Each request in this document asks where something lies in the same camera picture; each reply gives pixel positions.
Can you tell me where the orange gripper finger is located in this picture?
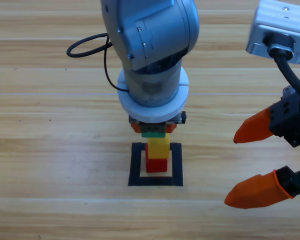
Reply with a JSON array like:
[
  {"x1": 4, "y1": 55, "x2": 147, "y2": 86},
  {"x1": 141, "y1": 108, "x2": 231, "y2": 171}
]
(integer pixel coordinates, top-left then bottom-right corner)
[{"x1": 224, "y1": 166, "x2": 300, "y2": 210}]

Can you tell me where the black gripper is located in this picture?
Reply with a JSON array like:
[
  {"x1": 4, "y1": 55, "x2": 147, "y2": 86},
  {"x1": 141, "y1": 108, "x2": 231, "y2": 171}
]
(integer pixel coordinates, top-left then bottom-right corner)
[
  {"x1": 128, "y1": 111, "x2": 188, "y2": 134},
  {"x1": 233, "y1": 84, "x2": 300, "y2": 198}
]

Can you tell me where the green cube block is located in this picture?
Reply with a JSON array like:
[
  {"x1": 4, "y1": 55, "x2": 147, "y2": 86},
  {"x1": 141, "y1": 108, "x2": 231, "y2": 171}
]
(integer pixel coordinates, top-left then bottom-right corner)
[{"x1": 141, "y1": 131, "x2": 166, "y2": 138}]

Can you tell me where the yellow cube block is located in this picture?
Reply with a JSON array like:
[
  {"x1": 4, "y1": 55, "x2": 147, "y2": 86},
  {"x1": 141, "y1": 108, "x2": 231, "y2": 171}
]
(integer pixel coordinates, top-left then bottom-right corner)
[{"x1": 147, "y1": 133, "x2": 171, "y2": 160}]

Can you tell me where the red cube block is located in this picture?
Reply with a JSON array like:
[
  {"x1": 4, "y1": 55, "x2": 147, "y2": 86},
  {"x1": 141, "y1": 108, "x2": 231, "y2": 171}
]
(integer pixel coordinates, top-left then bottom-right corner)
[{"x1": 144, "y1": 143, "x2": 169, "y2": 173}]

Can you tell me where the black tape square outline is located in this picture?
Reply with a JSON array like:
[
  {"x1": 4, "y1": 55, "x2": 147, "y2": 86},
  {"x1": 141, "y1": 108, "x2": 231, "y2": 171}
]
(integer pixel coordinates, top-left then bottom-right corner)
[{"x1": 127, "y1": 142, "x2": 184, "y2": 187}]

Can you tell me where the white wrist mount ring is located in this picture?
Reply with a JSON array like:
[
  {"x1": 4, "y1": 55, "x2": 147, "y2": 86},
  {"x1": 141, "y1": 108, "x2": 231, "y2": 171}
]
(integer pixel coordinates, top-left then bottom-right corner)
[{"x1": 116, "y1": 67, "x2": 190, "y2": 124}]

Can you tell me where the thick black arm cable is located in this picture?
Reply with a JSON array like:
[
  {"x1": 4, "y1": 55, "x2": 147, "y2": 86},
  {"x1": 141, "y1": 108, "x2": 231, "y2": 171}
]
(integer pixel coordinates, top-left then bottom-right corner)
[
  {"x1": 66, "y1": 33, "x2": 114, "y2": 58},
  {"x1": 262, "y1": 32, "x2": 300, "y2": 101}
]

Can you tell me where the thin black arm wire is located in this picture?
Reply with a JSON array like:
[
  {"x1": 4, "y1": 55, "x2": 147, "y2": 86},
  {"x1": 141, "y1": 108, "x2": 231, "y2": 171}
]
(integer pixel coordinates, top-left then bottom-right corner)
[{"x1": 103, "y1": 37, "x2": 131, "y2": 92}]

